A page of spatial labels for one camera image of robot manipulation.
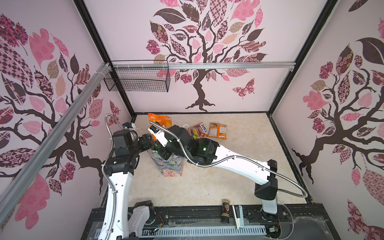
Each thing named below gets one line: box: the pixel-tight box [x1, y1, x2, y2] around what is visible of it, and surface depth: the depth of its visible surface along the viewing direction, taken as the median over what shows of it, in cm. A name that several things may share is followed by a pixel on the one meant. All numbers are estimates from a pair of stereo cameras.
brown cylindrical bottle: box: [221, 198, 230, 224], surface depth 74 cm
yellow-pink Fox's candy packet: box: [189, 122, 208, 139], surface depth 108 cm
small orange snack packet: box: [207, 122, 228, 140], surface depth 108 cm
